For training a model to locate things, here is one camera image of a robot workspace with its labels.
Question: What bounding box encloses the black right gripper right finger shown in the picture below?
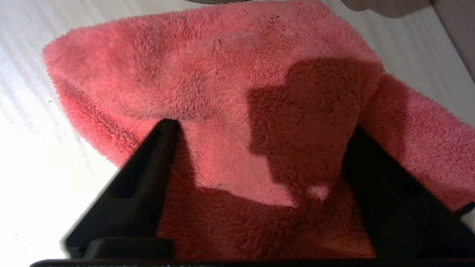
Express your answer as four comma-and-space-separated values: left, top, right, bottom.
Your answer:
341, 126, 475, 260

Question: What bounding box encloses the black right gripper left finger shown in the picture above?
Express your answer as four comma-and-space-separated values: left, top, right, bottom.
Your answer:
61, 119, 182, 260

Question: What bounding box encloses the red cloth with black trim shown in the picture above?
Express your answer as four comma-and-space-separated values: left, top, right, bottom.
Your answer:
42, 0, 475, 260

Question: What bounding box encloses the wooden backsplash board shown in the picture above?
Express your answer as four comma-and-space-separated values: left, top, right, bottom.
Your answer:
430, 0, 475, 84

